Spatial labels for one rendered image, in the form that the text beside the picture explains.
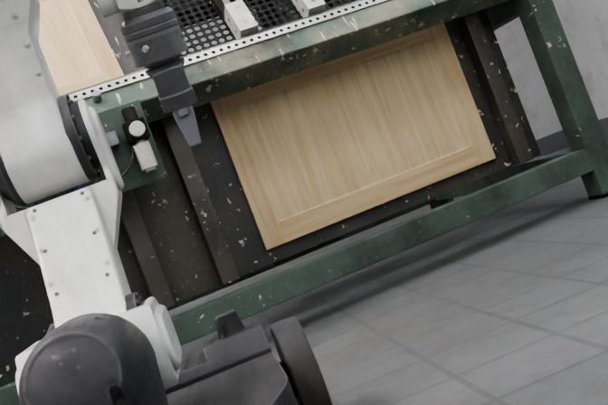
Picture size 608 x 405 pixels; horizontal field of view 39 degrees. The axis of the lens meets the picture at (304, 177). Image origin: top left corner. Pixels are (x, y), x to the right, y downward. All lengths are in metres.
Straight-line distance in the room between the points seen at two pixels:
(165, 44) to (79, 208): 0.28
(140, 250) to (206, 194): 0.27
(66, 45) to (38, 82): 1.40
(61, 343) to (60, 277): 0.33
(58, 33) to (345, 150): 1.00
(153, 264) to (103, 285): 1.41
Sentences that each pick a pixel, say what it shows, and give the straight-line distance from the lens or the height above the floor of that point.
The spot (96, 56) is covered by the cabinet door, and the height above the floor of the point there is 1.00.
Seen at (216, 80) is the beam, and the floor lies 0.79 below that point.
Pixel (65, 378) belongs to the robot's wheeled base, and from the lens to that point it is 0.96.
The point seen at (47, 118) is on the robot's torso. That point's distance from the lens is 1.34.
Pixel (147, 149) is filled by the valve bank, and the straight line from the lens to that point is 2.43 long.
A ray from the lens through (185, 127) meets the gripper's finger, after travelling 1.33.
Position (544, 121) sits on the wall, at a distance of 6.01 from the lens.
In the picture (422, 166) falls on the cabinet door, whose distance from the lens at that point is 2.97.
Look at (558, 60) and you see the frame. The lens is 3.03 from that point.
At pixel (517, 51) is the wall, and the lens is 6.02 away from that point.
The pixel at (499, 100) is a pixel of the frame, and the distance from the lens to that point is 3.10.
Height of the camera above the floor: 0.41
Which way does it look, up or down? level
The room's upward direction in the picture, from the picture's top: 21 degrees counter-clockwise
